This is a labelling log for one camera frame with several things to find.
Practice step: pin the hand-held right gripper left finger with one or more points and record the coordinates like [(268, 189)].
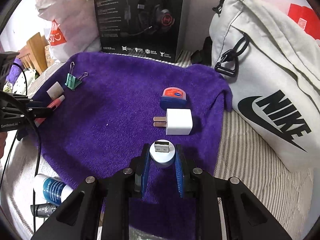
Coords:
[(145, 170)]

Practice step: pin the blue lip balm jar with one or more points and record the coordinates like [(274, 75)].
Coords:
[(173, 97)]

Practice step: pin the round white usb adapter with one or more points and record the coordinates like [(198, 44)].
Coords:
[(161, 158)]

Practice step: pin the purple towel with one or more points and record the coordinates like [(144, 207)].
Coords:
[(112, 110)]

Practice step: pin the pink lip gloss tube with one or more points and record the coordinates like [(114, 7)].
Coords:
[(56, 103)]

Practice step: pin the white dotted cloth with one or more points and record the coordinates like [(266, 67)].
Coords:
[(28, 80)]

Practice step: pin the green binder clip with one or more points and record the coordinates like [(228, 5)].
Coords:
[(72, 82)]

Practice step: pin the black and gold tube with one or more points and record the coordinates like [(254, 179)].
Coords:
[(42, 209)]

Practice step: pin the white plastic shopping bag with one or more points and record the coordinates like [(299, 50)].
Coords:
[(72, 10)]

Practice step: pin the purple plush toy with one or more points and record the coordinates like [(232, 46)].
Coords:
[(12, 77)]

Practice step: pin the light wooden stand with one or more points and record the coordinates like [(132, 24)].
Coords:
[(36, 50)]

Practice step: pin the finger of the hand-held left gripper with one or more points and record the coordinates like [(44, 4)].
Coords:
[(35, 113), (32, 103)]

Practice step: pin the white charger plug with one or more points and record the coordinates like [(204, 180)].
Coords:
[(178, 121)]

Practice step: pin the black headphone box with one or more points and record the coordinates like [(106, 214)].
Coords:
[(140, 17)]

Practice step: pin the patterned cardboard box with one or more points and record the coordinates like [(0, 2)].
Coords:
[(48, 55)]

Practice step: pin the grey waist bag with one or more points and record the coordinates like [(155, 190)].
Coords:
[(270, 67)]

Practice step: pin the white tube blue label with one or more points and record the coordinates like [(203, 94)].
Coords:
[(52, 188)]

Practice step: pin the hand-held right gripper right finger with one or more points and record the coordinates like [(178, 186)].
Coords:
[(178, 170)]

